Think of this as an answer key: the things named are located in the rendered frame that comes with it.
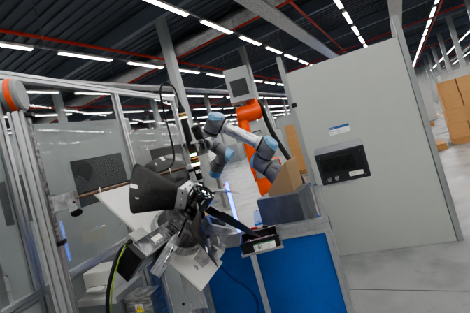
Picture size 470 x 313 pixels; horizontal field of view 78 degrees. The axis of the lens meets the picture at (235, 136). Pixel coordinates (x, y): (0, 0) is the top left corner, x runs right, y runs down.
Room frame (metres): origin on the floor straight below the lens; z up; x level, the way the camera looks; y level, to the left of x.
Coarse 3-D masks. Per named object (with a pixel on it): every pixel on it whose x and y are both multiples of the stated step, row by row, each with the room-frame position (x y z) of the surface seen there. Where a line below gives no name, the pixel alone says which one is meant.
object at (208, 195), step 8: (200, 184) 1.46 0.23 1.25; (192, 192) 1.39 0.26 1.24; (200, 192) 1.40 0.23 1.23; (208, 192) 1.45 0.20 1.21; (192, 200) 1.38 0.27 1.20; (200, 200) 1.37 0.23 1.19; (208, 200) 1.39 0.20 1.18; (192, 208) 1.40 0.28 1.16; (200, 208) 1.39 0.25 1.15; (192, 216) 1.39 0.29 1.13
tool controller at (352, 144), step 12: (336, 144) 1.68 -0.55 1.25; (348, 144) 1.62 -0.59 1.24; (360, 144) 1.56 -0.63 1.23; (324, 156) 1.62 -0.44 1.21; (336, 156) 1.60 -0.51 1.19; (348, 156) 1.59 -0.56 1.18; (360, 156) 1.57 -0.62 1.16; (324, 168) 1.64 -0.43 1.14; (336, 168) 1.62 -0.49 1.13; (348, 168) 1.61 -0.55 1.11; (360, 168) 1.59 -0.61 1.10; (324, 180) 1.66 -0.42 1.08; (336, 180) 1.63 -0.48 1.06
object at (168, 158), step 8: (152, 160) 1.58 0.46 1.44; (160, 160) 1.59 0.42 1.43; (168, 160) 1.60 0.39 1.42; (176, 160) 1.61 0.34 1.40; (152, 168) 1.55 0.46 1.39; (160, 168) 1.55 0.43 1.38; (168, 176) 1.53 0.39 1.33; (176, 176) 1.52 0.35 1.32; (184, 176) 1.53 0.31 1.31; (176, 184) 1.50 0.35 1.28
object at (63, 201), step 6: (72, 192) 1.33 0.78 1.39; (54, 198) 1.31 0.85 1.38; (60, 198) 1.31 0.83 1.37; (66, 198) 1.32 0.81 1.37; (72, 198) 1.33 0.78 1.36; (54, 204) 1.31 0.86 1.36; (60, 204) 1.31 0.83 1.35; (66, 204) 1.32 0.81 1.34; (72, 204) 1.33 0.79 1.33; (78, 204) 1.37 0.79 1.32; (54, 210) 1.31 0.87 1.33; (60, 210) 1.31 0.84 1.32
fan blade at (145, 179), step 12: (144, 168) 1.30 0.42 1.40; (132, 180) 1.23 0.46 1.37; (144, 180) 1.27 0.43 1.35; (156, 180) 1.31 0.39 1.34; (168, 180) 1.35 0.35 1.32; (132, 192) 1.21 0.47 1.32; (144, 192) 1.24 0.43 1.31; (156, 192) 1.28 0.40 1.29; (168, 192) 1.33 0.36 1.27; (132, 204) 1.19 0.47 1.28; (144, 204) 1.23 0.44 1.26; (156, 204) 1.27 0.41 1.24; (168, 204) 1.32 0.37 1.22
